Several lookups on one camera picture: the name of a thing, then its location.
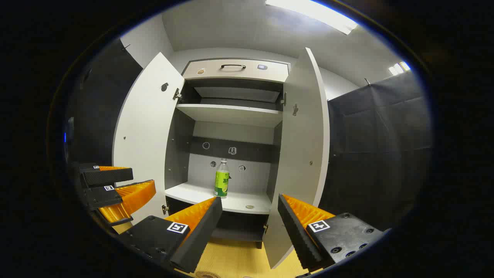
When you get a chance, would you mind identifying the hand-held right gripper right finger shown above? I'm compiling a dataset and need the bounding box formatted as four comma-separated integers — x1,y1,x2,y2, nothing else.
277,193,386,271

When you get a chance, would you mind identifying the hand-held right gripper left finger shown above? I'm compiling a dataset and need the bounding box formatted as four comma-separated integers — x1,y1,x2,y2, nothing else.
116,196,223,274

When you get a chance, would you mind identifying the green label clear bottle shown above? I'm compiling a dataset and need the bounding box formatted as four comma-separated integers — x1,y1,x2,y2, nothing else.
213,158,230,198

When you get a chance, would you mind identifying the white cabinet shelf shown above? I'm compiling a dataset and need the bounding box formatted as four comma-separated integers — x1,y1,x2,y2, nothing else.
176,103,283,128
165,182,272,215

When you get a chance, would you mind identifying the black backdrop cloth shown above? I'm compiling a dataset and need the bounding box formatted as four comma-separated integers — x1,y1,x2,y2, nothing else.
65,38,144,168
317,71,433,231

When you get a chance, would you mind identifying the white cabinet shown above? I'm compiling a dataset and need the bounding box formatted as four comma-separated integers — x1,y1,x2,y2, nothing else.
164,58,291,249

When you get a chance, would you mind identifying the small ceiling light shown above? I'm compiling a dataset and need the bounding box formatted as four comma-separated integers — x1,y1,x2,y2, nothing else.
388,61,411,76

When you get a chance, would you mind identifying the white cabinet door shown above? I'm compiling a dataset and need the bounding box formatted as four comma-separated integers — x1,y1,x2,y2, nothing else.
264,47,331,270
112,52,186,224

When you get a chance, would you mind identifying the long ceiling light panel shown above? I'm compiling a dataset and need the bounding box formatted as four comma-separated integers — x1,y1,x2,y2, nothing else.
265,0,359,36

